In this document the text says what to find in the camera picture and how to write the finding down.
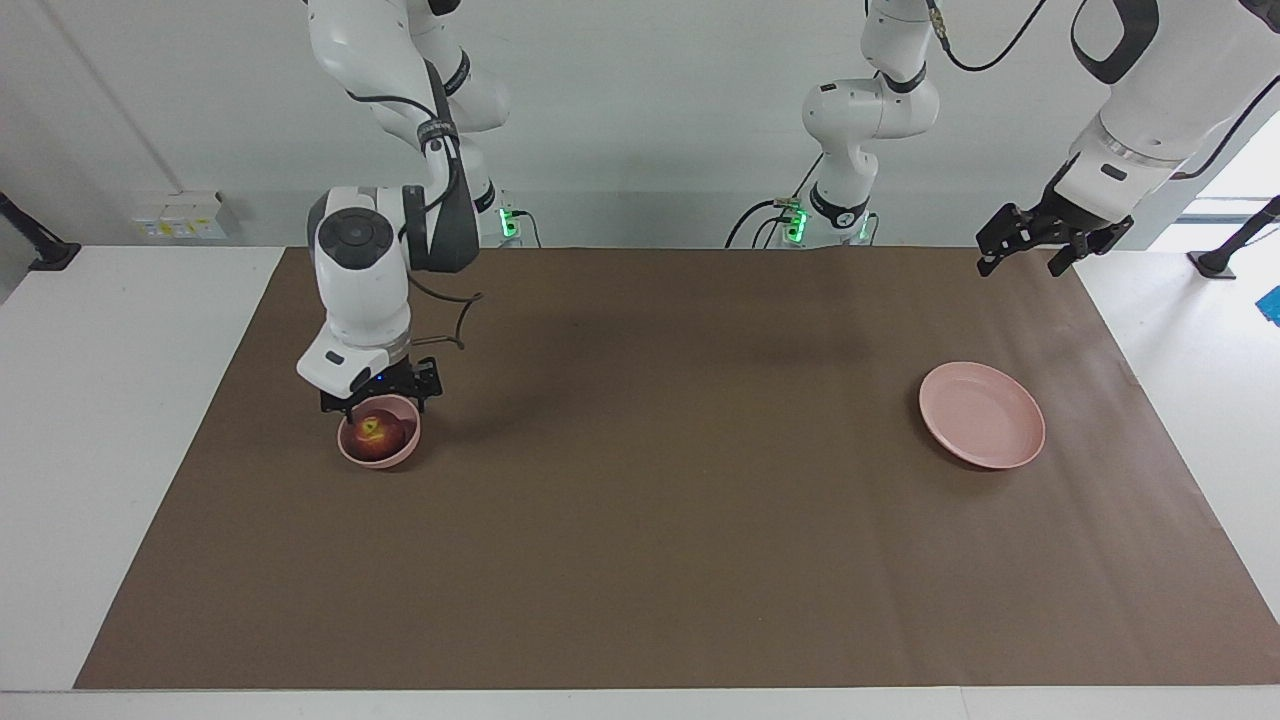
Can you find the brown paper table mat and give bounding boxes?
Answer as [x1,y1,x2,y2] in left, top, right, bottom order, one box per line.
[73,247,1280,691]

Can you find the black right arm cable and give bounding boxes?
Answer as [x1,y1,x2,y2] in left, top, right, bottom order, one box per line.
[345,90,486,351]

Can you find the bright window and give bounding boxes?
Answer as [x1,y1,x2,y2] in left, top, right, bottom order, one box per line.
[1148,108,1280,253]

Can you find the white wall socket box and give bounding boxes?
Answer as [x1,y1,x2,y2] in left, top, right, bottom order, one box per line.
[133,191,229,242]

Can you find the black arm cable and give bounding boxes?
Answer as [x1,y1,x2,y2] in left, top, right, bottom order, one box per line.
[925,0,1280,181]
[345,90,486,351]

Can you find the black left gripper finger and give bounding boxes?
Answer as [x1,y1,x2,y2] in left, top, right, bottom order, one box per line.
[1048,222,1134,277]
[977,203,1033,277]

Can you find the black clamp stand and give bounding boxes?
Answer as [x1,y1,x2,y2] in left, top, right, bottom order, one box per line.
[0,190,83,272]
[1188,195,1280,280]

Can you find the pink bowl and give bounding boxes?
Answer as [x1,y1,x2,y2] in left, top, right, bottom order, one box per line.
[336,394,422,470]

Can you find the pink plate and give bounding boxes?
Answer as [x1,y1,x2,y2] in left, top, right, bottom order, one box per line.
[919,361,1047,470]

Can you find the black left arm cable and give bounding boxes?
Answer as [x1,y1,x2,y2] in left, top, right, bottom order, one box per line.
[925,0,1280,181]

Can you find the dark red apple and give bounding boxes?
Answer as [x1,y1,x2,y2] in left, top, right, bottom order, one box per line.
[347,416,406,462]

